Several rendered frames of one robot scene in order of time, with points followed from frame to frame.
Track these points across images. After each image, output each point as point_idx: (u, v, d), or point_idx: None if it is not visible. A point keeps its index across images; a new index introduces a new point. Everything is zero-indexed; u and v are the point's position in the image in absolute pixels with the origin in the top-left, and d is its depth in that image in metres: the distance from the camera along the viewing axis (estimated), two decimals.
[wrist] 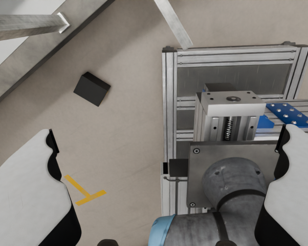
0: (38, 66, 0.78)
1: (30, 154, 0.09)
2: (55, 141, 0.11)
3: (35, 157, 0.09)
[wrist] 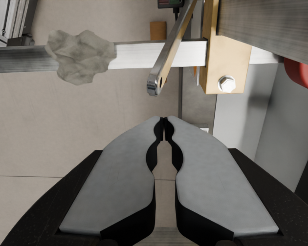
0: None
1: (138, 135, 0.10)
2: (162, 130, 0.12)
3: (141, 140, 0.10)
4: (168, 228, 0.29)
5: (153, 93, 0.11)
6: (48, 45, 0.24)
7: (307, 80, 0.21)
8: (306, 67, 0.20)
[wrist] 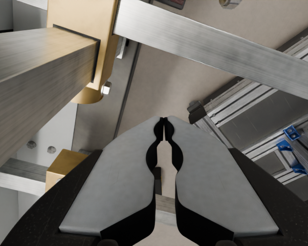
0: None
1: (138, 135, 0.10)
2: (162, 130, 0.12)
3: (141, 140, 0.10)
4: None
5: (231, 2, 0.08)
6: None
7: None
8: None
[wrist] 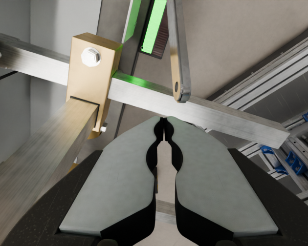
0: None
1: (138, 136, 0.10)
2: (162, 130, 0.12)
3: (141, 140, 0.10)
4: None
5: (182, 99, 0.10)
6: None
7: None
8: None
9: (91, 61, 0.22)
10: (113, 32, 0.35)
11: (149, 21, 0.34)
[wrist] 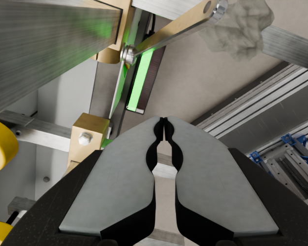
0: None
1: (138, 135, 0.10)
2: (162, 130, 0.12)
3: (141, 140, 0.10)
4: None
5: None
6: (255, 53, 0.24)
7: None
8: None
9: (85, 142, 0.31)
10: (104, 96, 0.45)
11: (133, 89, 0.43)
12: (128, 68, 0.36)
